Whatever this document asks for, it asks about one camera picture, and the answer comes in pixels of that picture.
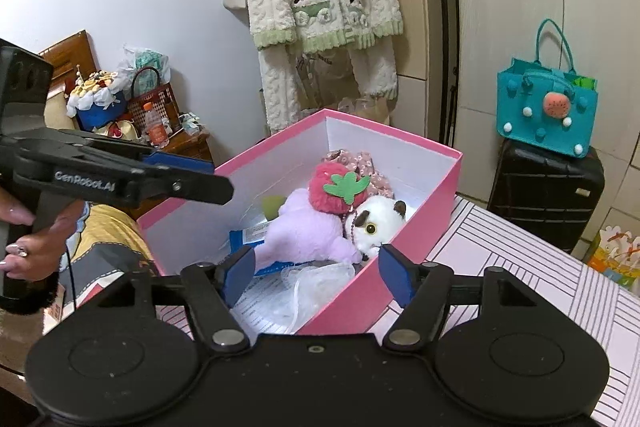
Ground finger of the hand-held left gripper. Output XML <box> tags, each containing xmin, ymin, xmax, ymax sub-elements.
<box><xmin>14</xmin><ymin>141</ymin><xmax>235</xmax><ymax>208</ymax></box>
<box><xmin>20</xmin><ymin>128</ymin><xmax>217</xmax><ymax>176</ymax></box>

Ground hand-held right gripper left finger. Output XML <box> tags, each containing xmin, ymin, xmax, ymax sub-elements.
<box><xmin>114</xmin><ymin>244</ymin><xmax>257</xmax><ymax>353</ymax></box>

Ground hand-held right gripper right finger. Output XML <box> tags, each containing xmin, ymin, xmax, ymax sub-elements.
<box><xmin>378</xmin><ymin>244</ymin><xmax>541</xmax><ymax>352</ymax></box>

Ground pink cardboard box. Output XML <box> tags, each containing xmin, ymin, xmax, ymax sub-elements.
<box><xmin>137</xmin><ymin>109</ymin><xmax>463</xmax><ymax>335</ymax></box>

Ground blue wipes packet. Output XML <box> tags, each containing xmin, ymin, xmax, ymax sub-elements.
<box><xmin>229</xmin><ymin>222</ymin><xmax>301</xmax><ymax>278</ymax></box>

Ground white plush cat toy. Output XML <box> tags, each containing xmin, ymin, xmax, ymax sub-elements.
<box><xmin>345</xmin><ymin>197</ymin><xmax>416</xmax><ymax>260</ymax></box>

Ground purple plush toy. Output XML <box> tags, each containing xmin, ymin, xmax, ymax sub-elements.
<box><xmin>255</xmin><ymin>188</ymin><xmax>363</xmax><ymax>273</ymax></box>

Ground green plush ball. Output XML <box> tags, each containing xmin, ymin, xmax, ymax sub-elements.
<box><xmin>262</xmin><ymin>196</ymin><xmax>286</xmax><ymax>220</ymax></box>

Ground white plastic bag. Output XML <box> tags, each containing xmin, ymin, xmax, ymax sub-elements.
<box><xmin>280</xmin><ymin>264</ymin><xmax>357</xmax><ymax>333</ymax></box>

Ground strawberry plush keychain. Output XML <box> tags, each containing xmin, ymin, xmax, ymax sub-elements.
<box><xmin>308</xmin><ymin>162</ymin><xmax>372</xmax><ymax>253</ymax></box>

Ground person's left hand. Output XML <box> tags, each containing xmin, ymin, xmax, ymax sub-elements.
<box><xmin>0</xmin><ymin>189</ymin><xmax>89</xmax><ymax>283</ymax></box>

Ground wooden nightstand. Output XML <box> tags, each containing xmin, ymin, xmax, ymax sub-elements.
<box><xmin>150</xmin><ymin>127</ymin><xmax>217</xmax><ymax>170</ymax></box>

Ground orange drink bottle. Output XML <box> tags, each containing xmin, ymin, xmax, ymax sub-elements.
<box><xmin>142</xmin><ymin>102</ymin><xmax>171</xmax><ymax>148</ymax></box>

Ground white printed paper sheet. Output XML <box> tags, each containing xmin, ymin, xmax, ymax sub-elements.
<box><xmin>232</xmin><ymin>287</ymin><xmax>301</xmax><ymax>333</ymax></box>

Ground wooden headboard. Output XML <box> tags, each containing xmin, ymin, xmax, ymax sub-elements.
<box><xmin>39</xmin><ymin>29</ymin><xmax>98</xmax><ymax>108</ymax></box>

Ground brown woven basket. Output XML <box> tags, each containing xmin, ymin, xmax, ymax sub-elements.
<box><xmin>127</xmin><ymin>67</ymin><xmax>176</xmax><ymax>135</ymax></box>

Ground teal print plastic bag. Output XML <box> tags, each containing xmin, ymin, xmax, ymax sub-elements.
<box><xmin>117</xmin><ymin>44</ymin><xmax>173</xmax><ymax>100</ymax></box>

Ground cream fleece pants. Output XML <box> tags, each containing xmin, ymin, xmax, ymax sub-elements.
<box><xmin>257</xmin><ymin>39</ymin><xmax>399</xmax><ymax>132</ymax></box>

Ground striped tablecloth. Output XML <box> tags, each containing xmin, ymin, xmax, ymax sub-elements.
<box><xmin>160</xmin><ymin>197</ymin><xmax>640</xmax><ymax>408</ymax></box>

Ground black suitcase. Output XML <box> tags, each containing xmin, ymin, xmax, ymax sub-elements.
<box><xmin>487</xmin><ymin>139</ymin><xmax>606</xmax><ymax>253</ymax></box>

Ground teal felt tote bag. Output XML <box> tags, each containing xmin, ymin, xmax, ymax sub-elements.
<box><xmin>496</xmin><ymin>19</ymin><xmax>600</xmax><ymax>158</ymax></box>

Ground white orange gift bag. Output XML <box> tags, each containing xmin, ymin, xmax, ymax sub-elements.
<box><xmin>585</xmin><ymin>227</ymin><xmax>640</xmax><ymax>290</ymax></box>

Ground black clothes rack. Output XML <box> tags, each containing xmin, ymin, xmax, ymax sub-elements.
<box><xmin>430</xmin><ymin>0</ymin><xmax>462</xmax><ymax>150</ymax></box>

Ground black cable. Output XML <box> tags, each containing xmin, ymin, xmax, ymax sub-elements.
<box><xmin>64</xmin><ymin>247</ymin><xmax>77</xmax><ymax>308</ymax></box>

